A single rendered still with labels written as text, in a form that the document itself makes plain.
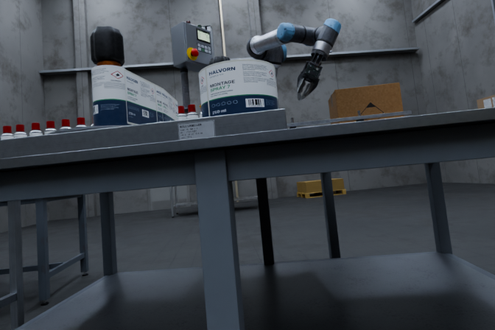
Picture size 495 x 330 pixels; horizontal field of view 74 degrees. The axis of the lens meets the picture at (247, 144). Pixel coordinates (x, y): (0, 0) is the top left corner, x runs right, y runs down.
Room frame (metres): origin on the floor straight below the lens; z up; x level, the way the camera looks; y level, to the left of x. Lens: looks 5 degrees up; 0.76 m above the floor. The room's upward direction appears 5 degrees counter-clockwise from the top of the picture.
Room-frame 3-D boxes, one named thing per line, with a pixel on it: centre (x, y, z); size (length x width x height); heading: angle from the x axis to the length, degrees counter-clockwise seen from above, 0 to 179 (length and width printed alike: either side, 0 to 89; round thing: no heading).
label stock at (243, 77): (0.85, 0.01, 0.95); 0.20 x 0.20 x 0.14
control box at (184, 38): (1.54, 0.22, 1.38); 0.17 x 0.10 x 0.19; 139
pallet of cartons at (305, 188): (9.00, -1.84, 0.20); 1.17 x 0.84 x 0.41; 95
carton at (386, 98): (1.66, -0.60, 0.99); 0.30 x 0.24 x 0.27; 84
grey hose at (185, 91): (1.56, 0.27, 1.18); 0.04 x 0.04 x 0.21
